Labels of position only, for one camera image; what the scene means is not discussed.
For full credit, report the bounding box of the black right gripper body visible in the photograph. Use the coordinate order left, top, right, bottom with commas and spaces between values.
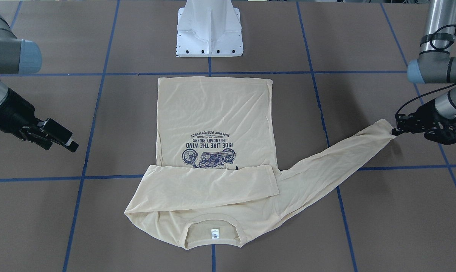
0, 88, 49, 150

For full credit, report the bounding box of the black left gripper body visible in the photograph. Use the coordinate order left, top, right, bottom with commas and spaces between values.
396, 104, 456, 145

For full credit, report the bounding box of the beige long-sleeve printed shirt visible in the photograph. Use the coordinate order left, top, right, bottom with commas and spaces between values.
124, 76, 395, 250

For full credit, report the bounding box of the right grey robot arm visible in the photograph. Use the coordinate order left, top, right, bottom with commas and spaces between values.
0, 15, 78, 153

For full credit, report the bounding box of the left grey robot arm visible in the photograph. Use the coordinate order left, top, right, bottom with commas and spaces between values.
392, 0, 456, 145

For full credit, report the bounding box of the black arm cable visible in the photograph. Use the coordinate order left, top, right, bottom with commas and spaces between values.
395, 25, 456, 118

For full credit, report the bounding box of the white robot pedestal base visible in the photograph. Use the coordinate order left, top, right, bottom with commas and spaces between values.
176, 0, 244, 57

